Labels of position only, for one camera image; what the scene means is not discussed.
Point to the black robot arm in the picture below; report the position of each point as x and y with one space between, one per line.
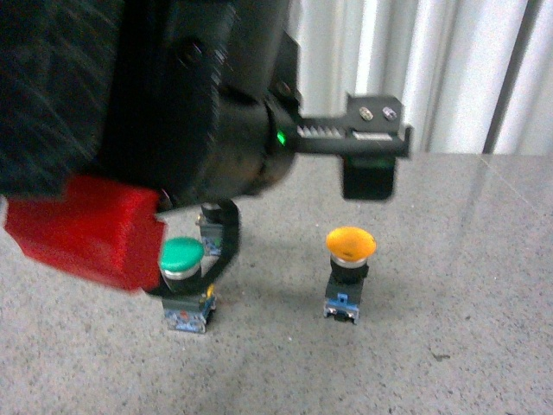
196 100

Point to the red plastic block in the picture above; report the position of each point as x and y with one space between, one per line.
99 230

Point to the white pleated curtain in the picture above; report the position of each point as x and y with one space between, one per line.
474 76

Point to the green push button switch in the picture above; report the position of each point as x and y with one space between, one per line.
181 266

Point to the black gripper with rack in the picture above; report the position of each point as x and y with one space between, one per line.
370 134

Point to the yellow push button switch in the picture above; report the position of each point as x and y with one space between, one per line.
350 249

